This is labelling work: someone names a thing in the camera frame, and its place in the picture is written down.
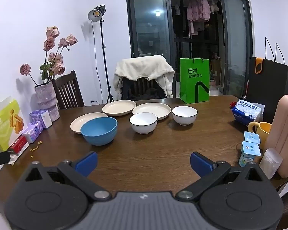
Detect yellow-green snack box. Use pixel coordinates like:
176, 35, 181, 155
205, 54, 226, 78
0, 100, 23, 152

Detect white bowl with black rim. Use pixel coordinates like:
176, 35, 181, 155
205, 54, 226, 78
129, 113, 158, 135
172, 106, 198, 126

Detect black paper bag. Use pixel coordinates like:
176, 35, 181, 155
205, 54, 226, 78
248, 37, 288, 124

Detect purple tissue cube box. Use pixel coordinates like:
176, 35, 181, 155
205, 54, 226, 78
29, 109, 53, 129

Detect black garment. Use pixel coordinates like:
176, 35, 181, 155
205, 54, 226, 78
144, 88, 162, 100

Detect studio light on tripod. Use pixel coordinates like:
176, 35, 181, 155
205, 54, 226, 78
88, 4, 115, 104

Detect sliding glass door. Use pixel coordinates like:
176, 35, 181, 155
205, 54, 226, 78
125, 0, 252, 99

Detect red box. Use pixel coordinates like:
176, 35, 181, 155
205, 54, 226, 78
8, 135, 30, 155

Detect blue tissue pack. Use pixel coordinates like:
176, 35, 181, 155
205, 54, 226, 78
231, 99, 265, 126

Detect chair with white sweater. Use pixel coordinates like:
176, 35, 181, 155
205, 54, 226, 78
113, 55, 175, 99

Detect green paper bag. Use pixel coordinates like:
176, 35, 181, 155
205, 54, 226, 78
180, 57, 210, 104

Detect scattered yellow popcorn pieces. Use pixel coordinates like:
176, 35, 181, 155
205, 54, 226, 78
11, 140, 44, 166

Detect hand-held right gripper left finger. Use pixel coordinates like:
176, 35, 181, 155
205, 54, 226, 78
25, 151, 111, 201

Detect hanging pink jacket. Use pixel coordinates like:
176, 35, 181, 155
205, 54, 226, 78
187, 0, 211, 36

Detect yellow mug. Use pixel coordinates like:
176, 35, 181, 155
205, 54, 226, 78
248, 121, 272, 144

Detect cream plate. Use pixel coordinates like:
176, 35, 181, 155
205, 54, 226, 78
70, 112, 108, 134
102, 100, 137, 117
132, 103, 171, 121

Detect yogurt cup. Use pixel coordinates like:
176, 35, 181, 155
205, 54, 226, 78
244, 131, 262, 150
239, 141, 261, 168

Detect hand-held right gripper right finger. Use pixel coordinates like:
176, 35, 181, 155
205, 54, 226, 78
176, 151, 263, 202

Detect purple tissue pack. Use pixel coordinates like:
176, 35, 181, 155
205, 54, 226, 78
22, 121, 44, 143

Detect dark wooden chair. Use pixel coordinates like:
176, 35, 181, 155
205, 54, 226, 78
121, 77, 167, 101
52, 70, 85, 110

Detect bunch of dried pink roses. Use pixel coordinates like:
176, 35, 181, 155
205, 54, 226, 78
20, 26, 78, 87

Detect clear plastic container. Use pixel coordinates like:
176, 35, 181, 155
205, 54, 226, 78
259, 148, 284, 180

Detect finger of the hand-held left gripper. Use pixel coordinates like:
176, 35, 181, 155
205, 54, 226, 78
0, 151, 11, 169

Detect blue bowl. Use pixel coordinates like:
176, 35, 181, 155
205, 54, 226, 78
81, 117, 118, 146

